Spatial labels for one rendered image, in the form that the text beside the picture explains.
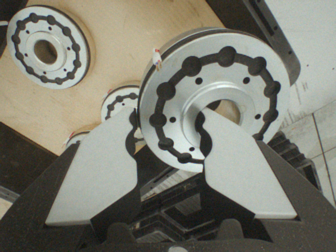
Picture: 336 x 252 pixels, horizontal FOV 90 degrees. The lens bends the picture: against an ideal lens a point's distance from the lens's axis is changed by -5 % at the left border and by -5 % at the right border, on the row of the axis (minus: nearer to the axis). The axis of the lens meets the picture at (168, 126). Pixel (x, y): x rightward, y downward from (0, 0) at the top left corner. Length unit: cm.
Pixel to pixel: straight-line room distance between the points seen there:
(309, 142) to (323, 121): 20
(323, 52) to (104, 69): 47
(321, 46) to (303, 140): 132
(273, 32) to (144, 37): 16
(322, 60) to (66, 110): 55
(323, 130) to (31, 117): 183
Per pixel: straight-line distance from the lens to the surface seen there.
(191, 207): 132
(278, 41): 20
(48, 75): 29
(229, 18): 25
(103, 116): 29
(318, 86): 58
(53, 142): 40
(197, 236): 143
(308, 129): 175
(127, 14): 28
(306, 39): 51
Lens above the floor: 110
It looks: 59 degrees down
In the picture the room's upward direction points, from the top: 176 degrees clockwise
